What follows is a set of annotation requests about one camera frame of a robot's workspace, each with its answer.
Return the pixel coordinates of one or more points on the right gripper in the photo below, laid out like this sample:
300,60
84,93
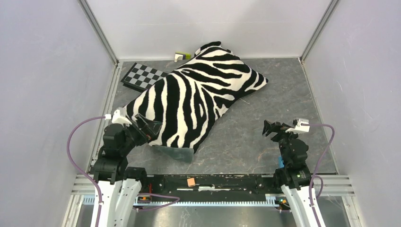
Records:
268,127

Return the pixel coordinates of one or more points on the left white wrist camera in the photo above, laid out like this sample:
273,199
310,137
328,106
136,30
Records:
119,116

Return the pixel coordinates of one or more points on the light blue toothed strip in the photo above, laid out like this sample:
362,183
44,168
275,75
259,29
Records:
269,202

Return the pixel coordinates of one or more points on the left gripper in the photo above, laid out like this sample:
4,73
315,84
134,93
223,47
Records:
151,126

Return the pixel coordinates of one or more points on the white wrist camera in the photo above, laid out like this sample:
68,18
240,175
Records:
300,126
119,116

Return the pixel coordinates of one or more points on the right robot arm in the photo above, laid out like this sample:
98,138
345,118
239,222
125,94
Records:
294,178

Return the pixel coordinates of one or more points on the green white small block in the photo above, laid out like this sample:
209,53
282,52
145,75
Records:
179,56

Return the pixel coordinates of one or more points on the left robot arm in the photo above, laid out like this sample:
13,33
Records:
117,186

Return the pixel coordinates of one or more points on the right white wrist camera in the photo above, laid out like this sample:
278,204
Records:
300,126

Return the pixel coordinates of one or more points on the orange small cube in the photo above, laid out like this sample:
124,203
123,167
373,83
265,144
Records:
191,182

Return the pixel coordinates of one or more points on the zebra striped pillowcase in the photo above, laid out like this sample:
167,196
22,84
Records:
188,101

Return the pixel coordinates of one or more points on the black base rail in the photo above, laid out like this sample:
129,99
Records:
231,187

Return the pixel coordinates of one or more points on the blue small block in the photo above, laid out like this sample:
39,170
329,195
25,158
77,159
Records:
280,162

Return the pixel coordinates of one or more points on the black white checkerboard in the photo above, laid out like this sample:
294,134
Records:
140,77

